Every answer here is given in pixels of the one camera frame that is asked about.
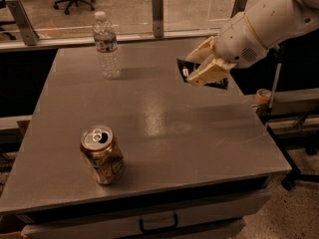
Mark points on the grey drawer with black handle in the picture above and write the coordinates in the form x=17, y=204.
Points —
x=219, y=217

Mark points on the left metal glass bracket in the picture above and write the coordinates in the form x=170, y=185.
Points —
x=29, y=35

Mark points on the roll of tan tape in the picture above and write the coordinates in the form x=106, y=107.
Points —
x=263, y=96

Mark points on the black rxbar chocolate wrapper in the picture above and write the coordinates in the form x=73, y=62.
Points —
x=186, y=68

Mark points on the orange soda can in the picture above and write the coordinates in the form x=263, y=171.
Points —
x=101, y=151

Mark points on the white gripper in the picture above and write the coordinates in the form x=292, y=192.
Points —
x=239, y=41

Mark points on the metal glass bracket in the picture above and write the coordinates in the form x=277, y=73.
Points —
x=29, y=35
x=239, y=6
x=157, y=7

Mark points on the clear plastic water bottle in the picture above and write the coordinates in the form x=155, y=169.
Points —
x=106, y=44

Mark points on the right metal glass bracket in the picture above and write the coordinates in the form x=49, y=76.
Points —
x=239, y=6

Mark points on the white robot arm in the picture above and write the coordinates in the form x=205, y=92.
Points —
x=275, y=21

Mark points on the black metal stand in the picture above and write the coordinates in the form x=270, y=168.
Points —
x=290, y=140

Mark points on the middle metal glass bracket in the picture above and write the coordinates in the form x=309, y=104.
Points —
x=157, y=7

